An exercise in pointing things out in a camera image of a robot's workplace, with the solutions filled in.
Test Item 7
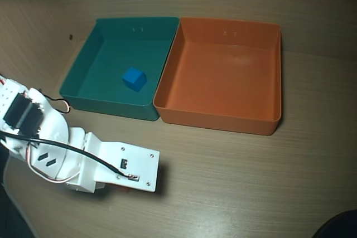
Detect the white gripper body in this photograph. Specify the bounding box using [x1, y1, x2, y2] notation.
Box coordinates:
[60, 127, 107, 194]

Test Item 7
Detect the blue cube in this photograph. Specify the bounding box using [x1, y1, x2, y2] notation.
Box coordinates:
[121, 67, 148, 93]

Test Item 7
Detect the teal plastic box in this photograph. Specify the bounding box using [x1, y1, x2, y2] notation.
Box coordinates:
[59, 16, 181, 122]

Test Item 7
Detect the orange plastic box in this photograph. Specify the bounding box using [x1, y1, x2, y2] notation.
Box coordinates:
[152, 16, 282, 136]

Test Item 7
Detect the dark round object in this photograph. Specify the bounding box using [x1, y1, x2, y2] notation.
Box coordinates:
[313, 210, 357, 238]

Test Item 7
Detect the red white servo wire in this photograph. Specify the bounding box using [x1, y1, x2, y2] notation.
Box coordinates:
[40, 90, 73, 114]
[26, 143, 84, 185]

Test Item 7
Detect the black camera cable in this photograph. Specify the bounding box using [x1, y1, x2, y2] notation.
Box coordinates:
[0, 130, 133, 180]

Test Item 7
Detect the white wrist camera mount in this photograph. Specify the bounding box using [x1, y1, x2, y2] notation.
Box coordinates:
[83, 131, 161, 193]

